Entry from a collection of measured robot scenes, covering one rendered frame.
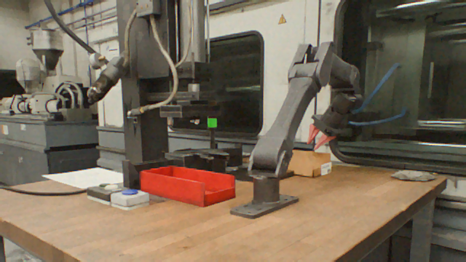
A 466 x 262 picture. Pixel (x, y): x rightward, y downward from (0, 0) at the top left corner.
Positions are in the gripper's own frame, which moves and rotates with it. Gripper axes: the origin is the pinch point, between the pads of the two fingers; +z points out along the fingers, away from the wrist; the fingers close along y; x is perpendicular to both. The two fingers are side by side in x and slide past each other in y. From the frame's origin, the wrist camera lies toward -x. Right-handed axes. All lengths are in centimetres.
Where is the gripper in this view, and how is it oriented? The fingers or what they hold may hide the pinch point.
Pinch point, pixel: (312, 145)
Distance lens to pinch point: 130.6
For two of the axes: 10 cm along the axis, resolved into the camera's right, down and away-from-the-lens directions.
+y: -6.2, -6.5, 4.5
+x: -6.6, 1.3, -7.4
